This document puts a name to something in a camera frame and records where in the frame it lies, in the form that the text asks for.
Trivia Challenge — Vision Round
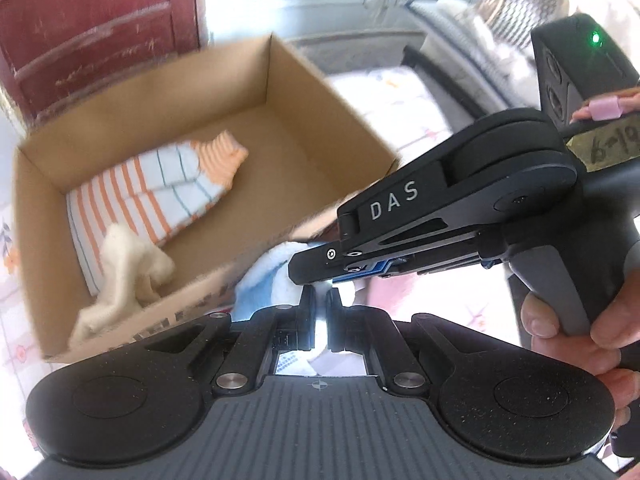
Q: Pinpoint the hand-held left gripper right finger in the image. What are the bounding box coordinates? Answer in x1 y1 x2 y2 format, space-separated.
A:
325 290 501 395

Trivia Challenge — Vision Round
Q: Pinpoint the white and blue towel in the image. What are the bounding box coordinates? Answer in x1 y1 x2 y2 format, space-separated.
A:
232 240 366 322

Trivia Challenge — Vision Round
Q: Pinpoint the person's right hand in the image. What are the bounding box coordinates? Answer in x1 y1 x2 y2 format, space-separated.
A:
520 280 640 436

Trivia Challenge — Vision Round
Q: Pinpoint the floral checked bed sheet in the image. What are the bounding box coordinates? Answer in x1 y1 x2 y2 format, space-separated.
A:
0 67 533 441

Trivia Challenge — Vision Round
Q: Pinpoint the cream cloth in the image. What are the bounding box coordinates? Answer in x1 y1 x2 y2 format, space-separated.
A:
67 222 176 348

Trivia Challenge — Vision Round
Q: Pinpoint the brown cardboard box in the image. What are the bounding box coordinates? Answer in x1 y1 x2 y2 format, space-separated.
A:
12 32 401 363

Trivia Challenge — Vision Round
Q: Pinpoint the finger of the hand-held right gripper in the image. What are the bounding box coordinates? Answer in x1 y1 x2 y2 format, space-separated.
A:
287 155 502 287
344 237 503 283

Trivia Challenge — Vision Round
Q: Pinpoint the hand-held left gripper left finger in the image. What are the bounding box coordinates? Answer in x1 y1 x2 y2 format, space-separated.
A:
140 287 317 397

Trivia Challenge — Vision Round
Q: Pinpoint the orange striped white cloth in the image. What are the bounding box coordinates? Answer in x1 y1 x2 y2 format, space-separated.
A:
65 130 250 296

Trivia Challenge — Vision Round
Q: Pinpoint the red wooden door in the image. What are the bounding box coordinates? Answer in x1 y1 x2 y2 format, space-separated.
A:
0 0 208 121

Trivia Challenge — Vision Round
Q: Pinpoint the checkered pillow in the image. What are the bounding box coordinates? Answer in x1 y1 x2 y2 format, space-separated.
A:
475 0 571 46

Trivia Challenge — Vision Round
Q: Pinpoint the white fluffy blanket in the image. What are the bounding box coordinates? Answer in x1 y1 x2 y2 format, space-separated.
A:
435 0 541 111

